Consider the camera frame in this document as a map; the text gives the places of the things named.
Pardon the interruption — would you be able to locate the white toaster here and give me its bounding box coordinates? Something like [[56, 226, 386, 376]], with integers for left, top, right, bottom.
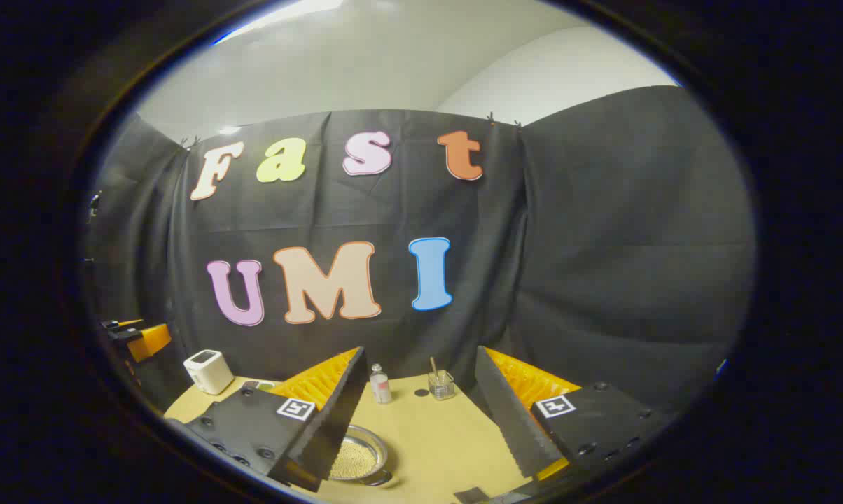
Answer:
[[183, 349, 235, 396]]

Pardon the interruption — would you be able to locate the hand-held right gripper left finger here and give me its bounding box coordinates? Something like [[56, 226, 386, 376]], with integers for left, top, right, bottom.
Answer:
[[183, 346, 368, 493]]

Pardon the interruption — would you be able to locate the steel pot with beans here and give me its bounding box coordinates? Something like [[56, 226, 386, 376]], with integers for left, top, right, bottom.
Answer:
[[329, 424, 394, 487]]

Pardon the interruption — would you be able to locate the clear holder with wooden stick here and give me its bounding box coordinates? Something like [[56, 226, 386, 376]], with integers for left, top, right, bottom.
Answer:
[[428, 357, 457, 401]]

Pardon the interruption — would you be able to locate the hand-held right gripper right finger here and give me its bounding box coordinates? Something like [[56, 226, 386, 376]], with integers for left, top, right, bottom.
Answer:
[[475, 346, 674, 484]]

